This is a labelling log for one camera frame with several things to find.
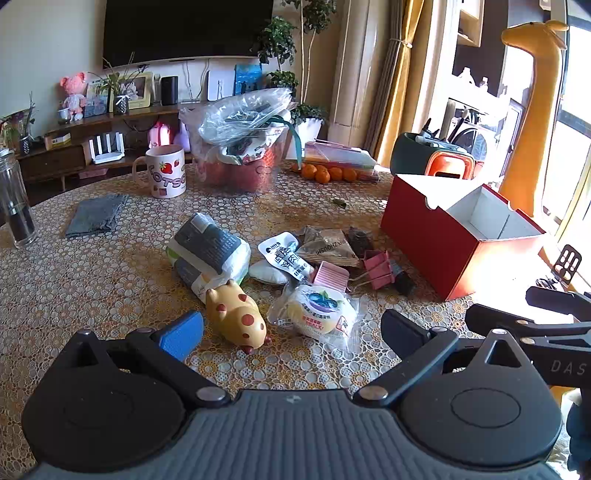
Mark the yellow spotted animal toy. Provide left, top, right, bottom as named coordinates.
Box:
left=204, top=279, right=273, bottom=355

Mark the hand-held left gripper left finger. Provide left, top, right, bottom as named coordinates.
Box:
left=60, top=310, right=230, bottom=409

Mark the potted plant in dark vase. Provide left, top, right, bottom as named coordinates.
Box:
left=0, top=92, right=38, bottom=156

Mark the black television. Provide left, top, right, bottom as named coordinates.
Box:
left=102, top=0, right=274, bottom=68

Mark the lace patterned desktop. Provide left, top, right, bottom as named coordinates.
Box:
left=0, top=159, right=583, bottom=467

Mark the brown cake slice packet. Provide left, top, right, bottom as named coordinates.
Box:
left=298, top=239, right=365, bottom=269
left=295, top=225, right=354, bottom=245

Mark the wooden TV cabinet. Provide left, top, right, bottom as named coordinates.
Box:
left=14, top=99, right=218, bottom=192

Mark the orange plastic stool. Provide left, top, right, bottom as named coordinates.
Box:
left=424, top=154, right=476, bottom=182

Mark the dark brownie packet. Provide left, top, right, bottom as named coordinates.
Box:
left=345, top=226, right=376, bottom=258

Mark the yellow giraffe figure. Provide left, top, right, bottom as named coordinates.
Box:
left=499, top=21, right=572, bottom=219

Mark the clear plastic bag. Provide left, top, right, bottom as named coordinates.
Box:
left=179, top=88, right=297, bottom=195

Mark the red cardboard box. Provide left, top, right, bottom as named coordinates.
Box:
left=380, top=174, right=546, bottom=302

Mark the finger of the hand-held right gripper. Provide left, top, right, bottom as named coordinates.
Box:
left=465, top=304, right=591, bottom=343
left=526, top=286, right=591, bottom=311

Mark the grey cloth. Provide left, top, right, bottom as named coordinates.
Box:
left=65, top=194, right=130, bottom=238

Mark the white oval object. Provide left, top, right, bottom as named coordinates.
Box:
left=249, top=259, right=289, bottom=284

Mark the pink ridged tray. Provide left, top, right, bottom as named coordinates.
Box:
left=310, top=261, right=352, bottom=292

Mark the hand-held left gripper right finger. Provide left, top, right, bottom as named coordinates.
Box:
left=353, top=309, right=534, bottom=408

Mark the small cardboard box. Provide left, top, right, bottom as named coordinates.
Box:
left=43, top=132, right=73, bottom=151

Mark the white snack packet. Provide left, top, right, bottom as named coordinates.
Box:
left=257, top=232, right=315, bottom=282

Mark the white router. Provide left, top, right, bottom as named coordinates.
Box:
left=88, top=132, right=127, bottom=165

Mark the washing machine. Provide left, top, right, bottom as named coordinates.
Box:
left=461, top=122, right=489, bottom=160

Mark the tall leafy houseplant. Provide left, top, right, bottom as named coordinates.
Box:
left=252, top=0, right=339, bottom=93

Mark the pink pig plush toy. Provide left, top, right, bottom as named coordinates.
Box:
left=58, top=71, right=91, bottom=123

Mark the grey green tissue pack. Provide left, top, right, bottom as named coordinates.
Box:
left=173, top=258, right=232, bottom=304
left=167, top=213, right=252, bottom=283

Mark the plant in white pot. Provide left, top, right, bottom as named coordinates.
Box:
left=290, top=104, right=329, bottom=160

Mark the pink toy backpack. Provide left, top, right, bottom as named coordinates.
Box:
left=148, top=121, right=173, bottom=150

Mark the blue picture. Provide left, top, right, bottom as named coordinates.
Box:
left=235, top=63, right=263, bottom=97

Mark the glass bottle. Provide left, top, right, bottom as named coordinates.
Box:
left=0, top=148, right=38, bottom=249

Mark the person's right forearm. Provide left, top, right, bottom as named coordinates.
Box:
left=566, top=387, right=591, bottom=464

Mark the small potted grass plant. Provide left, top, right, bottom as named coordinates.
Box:
left=90, top=52, right=149, bottom=116

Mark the yellow curtain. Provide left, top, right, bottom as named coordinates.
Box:
left=373, top=0, right=459, bottom=168

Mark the pink binder clip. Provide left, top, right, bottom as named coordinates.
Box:
left=351, top=250, right=396, bottom=291

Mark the beige standing air conditioner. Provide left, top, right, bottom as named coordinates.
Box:
left=327, top=0, right=393, bottom=145

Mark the yellow photo frame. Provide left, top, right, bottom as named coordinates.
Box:
left=124, top=71, right=154, bottom=110

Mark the black perforated bracket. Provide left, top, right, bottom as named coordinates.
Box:
left=551, top=244, right=583, bottom=283

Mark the blueberry bread packet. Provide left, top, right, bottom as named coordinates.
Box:
left=268, top=279, right=366, bottom=354

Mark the pink strawberry mug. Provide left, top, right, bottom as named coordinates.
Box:
left=132, top=144, right=188, bottom=200

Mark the small black object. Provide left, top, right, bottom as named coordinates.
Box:
left=392, top=269, right=416, bottom=297

